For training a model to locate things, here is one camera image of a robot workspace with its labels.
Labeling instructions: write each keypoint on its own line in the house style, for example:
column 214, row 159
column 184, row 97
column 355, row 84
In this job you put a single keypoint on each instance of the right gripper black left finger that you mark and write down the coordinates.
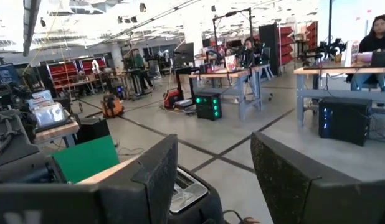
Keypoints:
column 142, row 193

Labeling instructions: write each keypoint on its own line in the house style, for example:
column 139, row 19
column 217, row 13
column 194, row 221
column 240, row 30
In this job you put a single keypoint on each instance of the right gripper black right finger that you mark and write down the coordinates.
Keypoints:
column 304, row 199

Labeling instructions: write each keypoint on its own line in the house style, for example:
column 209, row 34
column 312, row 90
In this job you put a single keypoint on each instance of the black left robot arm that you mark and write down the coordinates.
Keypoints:
column 21, row 161

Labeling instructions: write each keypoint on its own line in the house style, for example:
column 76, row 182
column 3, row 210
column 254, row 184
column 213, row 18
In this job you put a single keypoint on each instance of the black two-slot toaster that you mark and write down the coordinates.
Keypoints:
column 195, row 202

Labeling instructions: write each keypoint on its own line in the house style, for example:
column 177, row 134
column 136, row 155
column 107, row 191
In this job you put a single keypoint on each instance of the green floor mat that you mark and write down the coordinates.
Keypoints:
column 86, row 158

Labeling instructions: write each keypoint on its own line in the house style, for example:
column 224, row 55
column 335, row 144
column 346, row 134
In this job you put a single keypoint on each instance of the plain black computer tower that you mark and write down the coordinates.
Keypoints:
column 91, row 130

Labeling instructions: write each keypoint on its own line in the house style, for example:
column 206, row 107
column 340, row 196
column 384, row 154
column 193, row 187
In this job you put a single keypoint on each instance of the computer tower with blue lights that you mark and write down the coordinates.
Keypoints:
column 345, row 121

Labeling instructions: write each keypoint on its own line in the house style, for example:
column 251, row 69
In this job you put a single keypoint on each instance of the orange floor machine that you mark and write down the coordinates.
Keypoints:
column 111, row 106

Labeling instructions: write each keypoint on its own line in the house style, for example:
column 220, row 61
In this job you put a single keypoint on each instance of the red floor machine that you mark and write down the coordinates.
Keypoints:
column 172, row 98

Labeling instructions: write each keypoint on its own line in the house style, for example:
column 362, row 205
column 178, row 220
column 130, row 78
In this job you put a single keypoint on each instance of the wooden workbench with grey legs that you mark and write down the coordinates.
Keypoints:
column 307, row 93
column 239, row 74

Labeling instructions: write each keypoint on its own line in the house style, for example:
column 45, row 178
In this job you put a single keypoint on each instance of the wooden side table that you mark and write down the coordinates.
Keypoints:
column 55, row 132

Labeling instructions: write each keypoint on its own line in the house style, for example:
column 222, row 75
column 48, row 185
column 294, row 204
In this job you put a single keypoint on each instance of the computer tower with green lights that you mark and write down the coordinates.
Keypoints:
column 208, row 106

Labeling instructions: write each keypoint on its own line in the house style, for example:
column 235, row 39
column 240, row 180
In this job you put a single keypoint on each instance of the clear plastic bin stack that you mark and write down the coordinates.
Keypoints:
column 49, row 112

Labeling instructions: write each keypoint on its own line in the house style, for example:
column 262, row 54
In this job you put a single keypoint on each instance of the person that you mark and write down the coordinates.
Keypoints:
column 138, row 62
column 377, row 40
column 250, row 51

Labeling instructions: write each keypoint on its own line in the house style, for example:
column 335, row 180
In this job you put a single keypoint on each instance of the red bin shelving rack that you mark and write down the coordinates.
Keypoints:
column 63, row 74
column 93, row 66
column 286, row 43

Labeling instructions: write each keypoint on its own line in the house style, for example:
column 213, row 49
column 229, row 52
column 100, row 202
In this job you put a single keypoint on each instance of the black monitor on stand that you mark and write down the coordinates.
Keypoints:
column 183, row 57

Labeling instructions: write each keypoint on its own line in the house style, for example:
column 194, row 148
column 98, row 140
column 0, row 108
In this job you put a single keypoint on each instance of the white carton on workbench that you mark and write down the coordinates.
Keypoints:
column 351, row 53

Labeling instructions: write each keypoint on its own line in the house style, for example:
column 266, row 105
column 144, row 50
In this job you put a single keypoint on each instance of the black tall cabinet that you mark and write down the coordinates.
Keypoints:
column 268, row 49

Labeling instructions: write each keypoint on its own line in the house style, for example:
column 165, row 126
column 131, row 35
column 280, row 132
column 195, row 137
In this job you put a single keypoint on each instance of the black gantry frame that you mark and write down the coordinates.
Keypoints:
column 215, row 34

